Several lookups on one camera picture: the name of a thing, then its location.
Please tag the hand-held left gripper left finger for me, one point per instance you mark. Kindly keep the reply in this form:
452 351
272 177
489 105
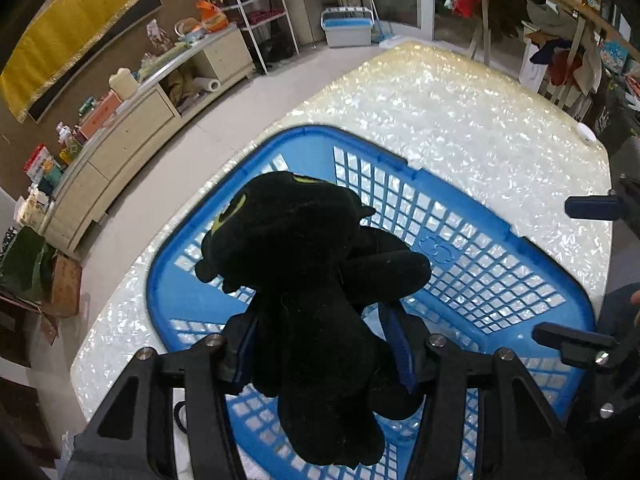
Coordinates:
246 355

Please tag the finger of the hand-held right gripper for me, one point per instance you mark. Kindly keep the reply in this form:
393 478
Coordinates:
592 207
575 340

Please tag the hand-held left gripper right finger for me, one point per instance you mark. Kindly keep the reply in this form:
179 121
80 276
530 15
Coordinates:
400 350

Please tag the black dragon plush toy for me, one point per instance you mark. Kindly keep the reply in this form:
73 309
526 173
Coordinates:
310 280

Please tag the blue plastic basket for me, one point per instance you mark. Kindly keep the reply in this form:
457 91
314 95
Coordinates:
440 247

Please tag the small white round device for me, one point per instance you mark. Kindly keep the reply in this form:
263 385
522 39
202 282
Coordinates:
586 132

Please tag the cardboard box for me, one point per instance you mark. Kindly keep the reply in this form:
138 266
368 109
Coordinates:
65 285

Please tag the wooden clothes rack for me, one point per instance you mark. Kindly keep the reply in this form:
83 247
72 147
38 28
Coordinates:
575 10

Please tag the dark green bag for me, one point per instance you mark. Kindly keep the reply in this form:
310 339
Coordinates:
25 265

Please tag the beige low cabinet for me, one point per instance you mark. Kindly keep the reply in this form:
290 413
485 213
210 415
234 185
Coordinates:
130 130

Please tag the cream package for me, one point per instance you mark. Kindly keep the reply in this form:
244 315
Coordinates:
35 212

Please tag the white paper roll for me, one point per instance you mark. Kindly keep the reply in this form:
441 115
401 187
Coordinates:
206 85

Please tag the beige cloth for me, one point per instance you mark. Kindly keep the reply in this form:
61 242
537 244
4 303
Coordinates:
180 85

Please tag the orange flat box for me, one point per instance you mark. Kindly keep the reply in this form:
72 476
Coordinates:
100 115

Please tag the red and white box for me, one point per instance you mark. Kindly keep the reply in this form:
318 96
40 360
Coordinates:
40 160

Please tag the cream jar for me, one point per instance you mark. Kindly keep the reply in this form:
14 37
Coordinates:
122 85

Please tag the mop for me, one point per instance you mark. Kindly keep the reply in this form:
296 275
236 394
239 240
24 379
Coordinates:
371 5

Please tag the blue and white storage box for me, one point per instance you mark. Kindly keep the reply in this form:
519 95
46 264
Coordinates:
345 35

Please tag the green tray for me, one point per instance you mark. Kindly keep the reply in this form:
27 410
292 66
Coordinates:
165 60

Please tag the white metal shelf rack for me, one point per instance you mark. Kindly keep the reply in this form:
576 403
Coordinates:
243 25

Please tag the patterned gift bag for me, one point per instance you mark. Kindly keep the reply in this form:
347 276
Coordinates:
159 35

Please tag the round woven tray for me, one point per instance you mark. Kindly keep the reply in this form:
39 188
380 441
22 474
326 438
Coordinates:
189 27

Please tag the orange bag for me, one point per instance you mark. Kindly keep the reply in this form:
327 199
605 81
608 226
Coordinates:
212 20

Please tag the yellow wall cloth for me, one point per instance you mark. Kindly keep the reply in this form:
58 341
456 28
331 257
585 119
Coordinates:
65 35

